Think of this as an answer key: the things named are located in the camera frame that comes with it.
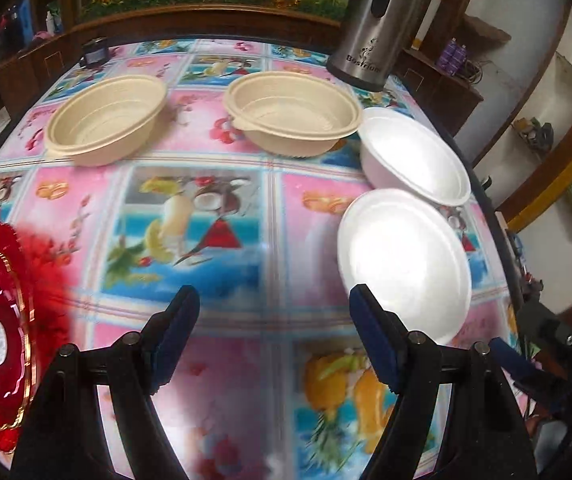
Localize stainless steel thermos jug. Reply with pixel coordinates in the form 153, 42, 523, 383
326, 0, 429, 93

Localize wooden wall shelf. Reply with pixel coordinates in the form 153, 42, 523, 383
401, 12, 512, 133

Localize blue container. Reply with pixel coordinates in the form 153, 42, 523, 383
13, 0, 34, 46

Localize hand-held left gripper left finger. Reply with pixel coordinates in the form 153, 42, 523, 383
10, 285, 201, 480

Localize white foam plate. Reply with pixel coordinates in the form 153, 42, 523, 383
337, 188, 473, 346

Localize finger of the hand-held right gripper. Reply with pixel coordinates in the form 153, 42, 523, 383
488, 337, 538, 386

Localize white foam bowl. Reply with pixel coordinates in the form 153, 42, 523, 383
357, 106, 472, 207

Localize large red scalloped plate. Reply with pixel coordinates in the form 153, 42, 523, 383
0, 215, 74, 456

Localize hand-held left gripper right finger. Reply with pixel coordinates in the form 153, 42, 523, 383
348, 284, 539, 480

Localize beige plastic bowl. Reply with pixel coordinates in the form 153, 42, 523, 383
223, 71, 363, 158
44, 74, 168, 167

